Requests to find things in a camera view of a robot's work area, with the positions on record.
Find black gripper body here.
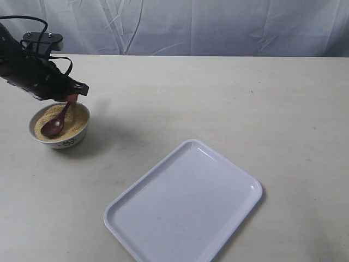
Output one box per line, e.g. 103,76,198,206
1,25,78,102

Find white plastic tray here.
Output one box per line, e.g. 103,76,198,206
104,139,263,261

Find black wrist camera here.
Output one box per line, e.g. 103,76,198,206
20,32,63,59

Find yellow grains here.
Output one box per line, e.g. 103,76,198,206
34,104,89,141

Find dark brown wooden spoon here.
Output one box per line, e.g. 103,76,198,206
40,102,71,138

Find black camera cable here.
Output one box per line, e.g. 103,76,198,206
0,15,73,77

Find white ceramic bowl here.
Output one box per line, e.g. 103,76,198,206
28,103,90,149

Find white wrinkled backdrop curtain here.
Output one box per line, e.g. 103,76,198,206
1,1,348,57

